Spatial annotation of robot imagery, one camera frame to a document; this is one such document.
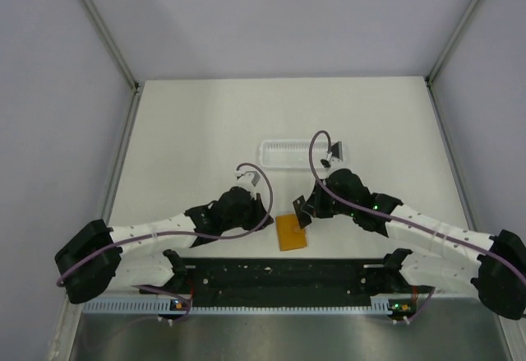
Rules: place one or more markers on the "aluminium frame post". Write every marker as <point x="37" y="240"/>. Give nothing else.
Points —
<point x="460" y="28"/>
<point x="109" y="42"/>

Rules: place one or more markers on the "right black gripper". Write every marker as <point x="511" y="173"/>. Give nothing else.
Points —
<point x="314" y="205"/>

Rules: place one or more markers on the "clear plastic card tray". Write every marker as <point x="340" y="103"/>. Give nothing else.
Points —
<point x="292" y="154"/>

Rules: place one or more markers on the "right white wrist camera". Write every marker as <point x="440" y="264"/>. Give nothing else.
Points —
<point x="326" y="161"/>

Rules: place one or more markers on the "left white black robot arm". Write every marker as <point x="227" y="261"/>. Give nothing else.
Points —
<point x="100" y="258"/>

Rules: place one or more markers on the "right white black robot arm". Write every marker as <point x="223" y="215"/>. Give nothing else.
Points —
<point x="488" y="267"/>

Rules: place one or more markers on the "orange leather card holder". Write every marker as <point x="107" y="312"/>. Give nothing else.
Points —
<point x="289" y="233"/>

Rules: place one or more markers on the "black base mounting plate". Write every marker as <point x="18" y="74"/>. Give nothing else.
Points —
<point x="289" y="282"/>

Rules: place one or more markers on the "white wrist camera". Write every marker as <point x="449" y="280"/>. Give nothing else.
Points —
<point x="326" y="161"/>
<point x="247" y="180"/>

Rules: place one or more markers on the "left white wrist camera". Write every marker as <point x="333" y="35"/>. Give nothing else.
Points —
<point x="247" y="180"/>

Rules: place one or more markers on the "dark credit card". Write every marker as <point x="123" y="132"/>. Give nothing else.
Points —
<point x="336" y="153"/>
<point x="298" y="204"/>

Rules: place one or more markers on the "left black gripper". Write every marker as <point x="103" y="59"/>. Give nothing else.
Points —
<point x="260" y="214"/>

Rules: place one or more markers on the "right aluminium frame post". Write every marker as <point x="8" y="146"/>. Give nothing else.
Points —
<point x="460" y="28"/>

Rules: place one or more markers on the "left aluminium frame post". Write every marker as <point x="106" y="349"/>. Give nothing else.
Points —
<point x="109" y="42"/>

